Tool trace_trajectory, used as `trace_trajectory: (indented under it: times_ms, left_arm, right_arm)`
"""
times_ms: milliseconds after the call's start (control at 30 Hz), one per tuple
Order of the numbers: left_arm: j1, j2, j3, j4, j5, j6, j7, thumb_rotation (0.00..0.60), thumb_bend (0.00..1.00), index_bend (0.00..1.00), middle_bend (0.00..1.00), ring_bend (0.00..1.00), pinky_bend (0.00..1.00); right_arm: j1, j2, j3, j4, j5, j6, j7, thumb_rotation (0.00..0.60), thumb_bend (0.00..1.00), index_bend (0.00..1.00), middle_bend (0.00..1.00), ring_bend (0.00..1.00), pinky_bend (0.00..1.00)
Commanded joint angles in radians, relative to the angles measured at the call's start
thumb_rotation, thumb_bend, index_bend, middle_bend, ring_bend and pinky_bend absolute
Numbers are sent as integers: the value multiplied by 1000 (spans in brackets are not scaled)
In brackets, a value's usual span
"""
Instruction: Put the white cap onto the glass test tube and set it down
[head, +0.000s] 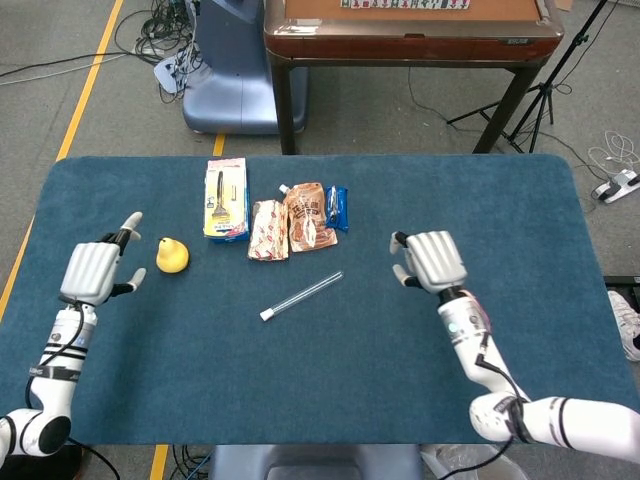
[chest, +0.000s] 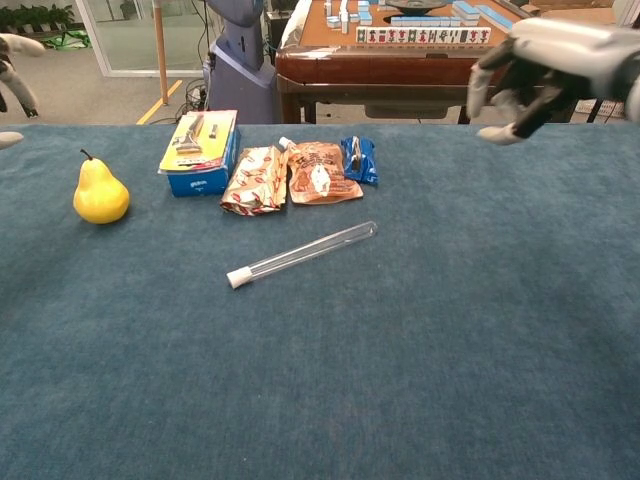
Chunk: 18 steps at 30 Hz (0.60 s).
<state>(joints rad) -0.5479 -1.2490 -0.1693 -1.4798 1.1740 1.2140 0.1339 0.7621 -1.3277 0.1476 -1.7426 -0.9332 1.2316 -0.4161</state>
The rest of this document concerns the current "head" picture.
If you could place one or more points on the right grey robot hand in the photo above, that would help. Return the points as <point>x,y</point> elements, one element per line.
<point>437,260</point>

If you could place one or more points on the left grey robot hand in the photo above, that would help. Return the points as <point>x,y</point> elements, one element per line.
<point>92,272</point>

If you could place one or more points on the clear glass test tube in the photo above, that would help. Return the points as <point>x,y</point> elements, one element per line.
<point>305,295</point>

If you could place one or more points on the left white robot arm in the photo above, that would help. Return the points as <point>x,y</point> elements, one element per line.
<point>60,350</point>

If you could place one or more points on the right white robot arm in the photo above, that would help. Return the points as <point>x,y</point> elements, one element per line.
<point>465,335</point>

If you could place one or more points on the yellow pear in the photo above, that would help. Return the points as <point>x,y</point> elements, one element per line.
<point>172,260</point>

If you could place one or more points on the blue cookie packet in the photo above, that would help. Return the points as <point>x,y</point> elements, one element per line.
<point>342,210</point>

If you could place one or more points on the orange spout pouch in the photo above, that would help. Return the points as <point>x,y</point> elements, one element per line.
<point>307,220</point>

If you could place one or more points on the yellow blue razor box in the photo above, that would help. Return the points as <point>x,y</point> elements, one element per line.
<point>225,200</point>

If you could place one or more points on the blue felt table cover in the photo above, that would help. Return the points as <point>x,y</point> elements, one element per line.
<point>320,375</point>

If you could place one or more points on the red white snack bag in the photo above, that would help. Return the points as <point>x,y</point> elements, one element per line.
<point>267,230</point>

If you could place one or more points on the black floor box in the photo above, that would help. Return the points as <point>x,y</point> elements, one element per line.
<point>622,281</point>

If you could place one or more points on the white power strip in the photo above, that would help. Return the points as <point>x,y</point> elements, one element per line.
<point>612,189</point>

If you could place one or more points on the white sneaker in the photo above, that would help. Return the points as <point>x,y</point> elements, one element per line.
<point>627,325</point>

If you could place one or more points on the white floor socket box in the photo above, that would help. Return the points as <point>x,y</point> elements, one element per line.
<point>167,72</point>

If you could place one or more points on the brown mahjong table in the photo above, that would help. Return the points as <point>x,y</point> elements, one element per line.
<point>400,47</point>

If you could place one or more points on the blue grey robot torso base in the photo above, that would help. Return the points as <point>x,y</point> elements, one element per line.
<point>315,462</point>

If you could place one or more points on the black tripod stand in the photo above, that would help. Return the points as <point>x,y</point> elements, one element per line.
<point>576,42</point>

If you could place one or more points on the face-up mahjong tile row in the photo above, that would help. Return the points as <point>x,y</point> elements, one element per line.
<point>400,4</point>

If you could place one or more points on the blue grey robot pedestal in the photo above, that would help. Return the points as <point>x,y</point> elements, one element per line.
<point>240,90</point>

